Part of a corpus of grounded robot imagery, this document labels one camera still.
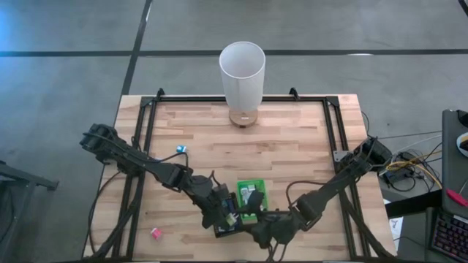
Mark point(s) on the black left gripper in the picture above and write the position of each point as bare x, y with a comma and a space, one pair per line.
206, 199

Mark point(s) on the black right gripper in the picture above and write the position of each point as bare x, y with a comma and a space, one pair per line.
278, 228

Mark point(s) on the green wall charger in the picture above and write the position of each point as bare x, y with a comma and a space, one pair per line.
230, 219

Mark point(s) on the black plastic basket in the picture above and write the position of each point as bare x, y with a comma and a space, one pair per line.
219, 232

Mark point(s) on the green plastic basket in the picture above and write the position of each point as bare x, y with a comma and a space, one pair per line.
242, 184

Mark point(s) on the blue wall charger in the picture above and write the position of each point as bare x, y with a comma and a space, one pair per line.
181, 149

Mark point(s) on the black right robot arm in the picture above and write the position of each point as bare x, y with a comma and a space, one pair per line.
340, 179

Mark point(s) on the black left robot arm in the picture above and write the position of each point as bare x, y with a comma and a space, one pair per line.
146, 164

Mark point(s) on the white square adapter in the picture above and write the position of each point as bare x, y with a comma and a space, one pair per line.
248, 190

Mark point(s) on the white cylinder table lamp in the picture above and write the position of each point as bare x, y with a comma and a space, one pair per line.
241, 84

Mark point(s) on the grey power adapter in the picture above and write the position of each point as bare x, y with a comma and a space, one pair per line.
392, 178

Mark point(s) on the black computer keyboard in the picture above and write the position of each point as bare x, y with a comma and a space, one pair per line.
451, 235

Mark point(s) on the black side desk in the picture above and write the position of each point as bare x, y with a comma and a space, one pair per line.
451, 171

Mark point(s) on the red tool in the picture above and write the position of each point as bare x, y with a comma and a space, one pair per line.
457, 197

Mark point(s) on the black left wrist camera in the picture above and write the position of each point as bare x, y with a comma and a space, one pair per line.
221, 190

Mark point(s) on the pink wall charger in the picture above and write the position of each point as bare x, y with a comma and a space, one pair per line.
156, 233

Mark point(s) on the silver corner bracket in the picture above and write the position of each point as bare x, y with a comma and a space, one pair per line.
342, 156

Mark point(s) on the black aluminium frame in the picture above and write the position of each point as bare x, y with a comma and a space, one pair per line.
292, 98

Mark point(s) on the grey metal table frame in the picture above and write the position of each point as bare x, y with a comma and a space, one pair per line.
22, 179

